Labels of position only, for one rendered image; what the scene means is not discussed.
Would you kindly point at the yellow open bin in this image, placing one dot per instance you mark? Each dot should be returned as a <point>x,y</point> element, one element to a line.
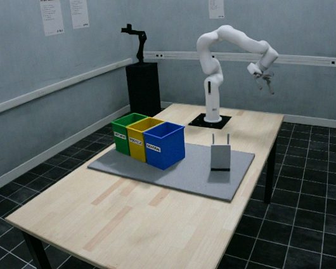
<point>137,139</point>

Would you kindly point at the blue bin with label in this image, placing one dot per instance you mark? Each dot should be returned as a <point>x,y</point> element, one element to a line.
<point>164,145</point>

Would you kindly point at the green bin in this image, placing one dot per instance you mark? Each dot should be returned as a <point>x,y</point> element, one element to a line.
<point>120,131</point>

